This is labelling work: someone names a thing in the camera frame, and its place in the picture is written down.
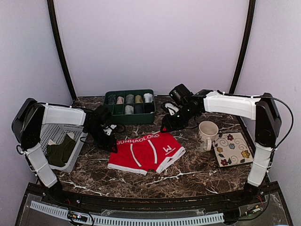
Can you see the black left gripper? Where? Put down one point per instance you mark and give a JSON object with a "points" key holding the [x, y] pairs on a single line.
{"points": [[109, 144]]}

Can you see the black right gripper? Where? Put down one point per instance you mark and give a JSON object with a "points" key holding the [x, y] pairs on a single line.
{"points": [[170, 124]]}

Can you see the red boxer briefs white trim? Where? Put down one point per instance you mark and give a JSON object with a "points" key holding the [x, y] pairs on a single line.
{"points": [[151, 152]]}

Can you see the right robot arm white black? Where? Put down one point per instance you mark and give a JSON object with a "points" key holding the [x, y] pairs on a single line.
{"points": [[261, 109]]}

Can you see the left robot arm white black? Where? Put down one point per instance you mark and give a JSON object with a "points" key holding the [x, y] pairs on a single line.
{"points": [[37, 123]]}

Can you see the black rolled underwear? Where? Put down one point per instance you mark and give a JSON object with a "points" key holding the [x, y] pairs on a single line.
{"points": [[149, 108]]}

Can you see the navy rolled underwear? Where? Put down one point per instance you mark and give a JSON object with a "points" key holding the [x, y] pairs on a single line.
{"points": [[138, 109]]}

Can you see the white rolled underwear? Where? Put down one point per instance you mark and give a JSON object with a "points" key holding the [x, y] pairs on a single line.
{"points": [[148, 97]]}

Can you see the olive rolled underwear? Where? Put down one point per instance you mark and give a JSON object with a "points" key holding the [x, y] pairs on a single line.
{"points": [[138, 99]]}

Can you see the light grey rolled underwear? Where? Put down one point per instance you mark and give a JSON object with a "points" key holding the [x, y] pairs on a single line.
{"points": [[129, 109]]}

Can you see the dark grey rolled underwear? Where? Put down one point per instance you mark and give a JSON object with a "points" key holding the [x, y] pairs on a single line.
{"points": [[129, 99]]}

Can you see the pink rolled underwear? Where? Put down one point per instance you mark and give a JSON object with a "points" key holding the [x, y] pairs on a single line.
{"points": [[120, 100]]}

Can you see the striped rolled underwear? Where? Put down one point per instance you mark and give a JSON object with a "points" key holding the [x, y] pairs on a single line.
{"points": [[111, 99]]}

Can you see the seashell coral ceramic mug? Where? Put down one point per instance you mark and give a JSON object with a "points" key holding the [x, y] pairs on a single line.
{"points": [[207, 132]]}

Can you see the green divided organizer tray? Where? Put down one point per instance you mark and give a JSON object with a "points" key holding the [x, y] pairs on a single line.
{"points": [[117, 111]]}

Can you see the dark green garment in basket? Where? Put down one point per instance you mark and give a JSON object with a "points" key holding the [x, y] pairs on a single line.
{"points": [[61, 150]]}

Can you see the white perforated laundry basket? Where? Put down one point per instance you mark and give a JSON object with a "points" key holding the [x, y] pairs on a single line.
{"points": [[57, 132]]}

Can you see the floral square tile coaster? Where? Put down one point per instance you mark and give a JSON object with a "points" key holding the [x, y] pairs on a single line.
{"points": [[231, 149]]}

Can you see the small green circuit board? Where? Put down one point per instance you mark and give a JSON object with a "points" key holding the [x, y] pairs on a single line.
{"points": [[76, 217]]}

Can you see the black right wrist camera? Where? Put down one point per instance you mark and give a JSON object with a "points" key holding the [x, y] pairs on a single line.
{"points": [[180, 94]]}

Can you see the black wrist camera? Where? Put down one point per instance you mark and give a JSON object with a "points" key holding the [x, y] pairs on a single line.
{"points": [[102, 114], [180, 94]]}

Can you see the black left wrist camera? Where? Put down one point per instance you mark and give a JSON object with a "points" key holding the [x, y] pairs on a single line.
{"points": [[102, 114]]}

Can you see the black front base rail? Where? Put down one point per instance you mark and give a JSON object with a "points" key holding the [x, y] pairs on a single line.
{"points": [[268, 208]]}

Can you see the grey slotted cable duct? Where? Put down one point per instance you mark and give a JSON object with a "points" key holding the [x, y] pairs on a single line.
{"points": [[128, 219]]}

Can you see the black right frame post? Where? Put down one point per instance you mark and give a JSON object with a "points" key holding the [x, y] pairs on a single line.
{"points": [[244, 46]]}

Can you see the black frame post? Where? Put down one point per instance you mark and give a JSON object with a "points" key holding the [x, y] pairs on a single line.
{"points": [[59, 48], [244, 46]]}

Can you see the black left frame post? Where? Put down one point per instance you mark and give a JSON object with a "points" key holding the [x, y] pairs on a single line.
{"points": [[59, 48]]}

